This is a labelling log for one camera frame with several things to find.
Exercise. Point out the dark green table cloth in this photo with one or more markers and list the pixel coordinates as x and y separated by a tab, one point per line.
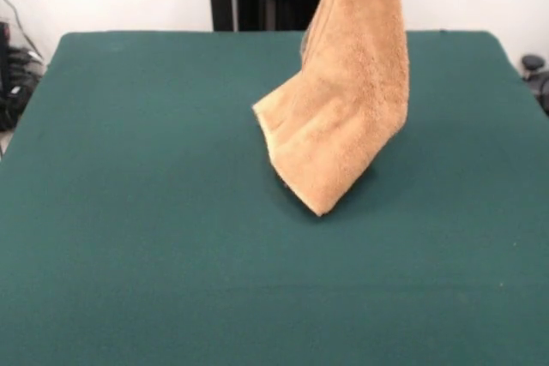
171	211

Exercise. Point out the black round-headed stand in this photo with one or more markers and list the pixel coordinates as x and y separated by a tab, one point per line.
534	64

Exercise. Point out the orange-tan terry towel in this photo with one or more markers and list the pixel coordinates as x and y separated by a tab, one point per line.
351	104

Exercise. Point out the black equipment pile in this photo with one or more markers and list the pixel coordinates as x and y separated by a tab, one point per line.
17	83

